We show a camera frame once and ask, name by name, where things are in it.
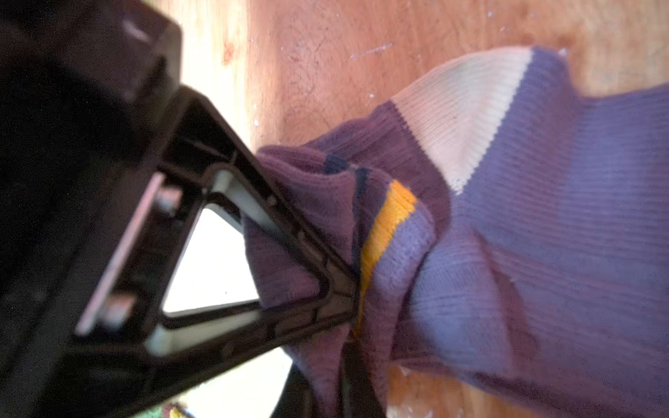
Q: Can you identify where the purple striped sock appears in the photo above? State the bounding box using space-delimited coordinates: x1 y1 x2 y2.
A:
256 47 668 417

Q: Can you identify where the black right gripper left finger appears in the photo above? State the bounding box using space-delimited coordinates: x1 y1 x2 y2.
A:
270 365 314 418

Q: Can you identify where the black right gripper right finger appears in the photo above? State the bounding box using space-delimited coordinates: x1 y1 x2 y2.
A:
340 342 386 418

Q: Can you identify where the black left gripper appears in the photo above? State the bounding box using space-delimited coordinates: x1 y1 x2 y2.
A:
1 1 182 417

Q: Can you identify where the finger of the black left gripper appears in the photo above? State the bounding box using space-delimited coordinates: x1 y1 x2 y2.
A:
72 85 362 418

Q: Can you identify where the green striped sock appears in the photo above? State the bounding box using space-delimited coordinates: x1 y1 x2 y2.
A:
132 402 192 418

